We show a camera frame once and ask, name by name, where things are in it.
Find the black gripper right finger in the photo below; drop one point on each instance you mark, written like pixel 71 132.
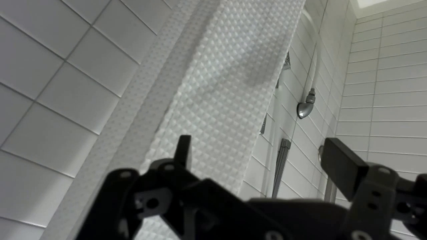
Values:
pixel 374 200

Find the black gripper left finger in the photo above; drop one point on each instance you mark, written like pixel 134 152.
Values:
pixel 134 208

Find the white dotted shower curtain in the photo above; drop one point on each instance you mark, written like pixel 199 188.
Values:
pixel 222 88

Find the grey flat shower bar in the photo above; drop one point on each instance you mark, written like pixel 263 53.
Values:
pixel 280 164

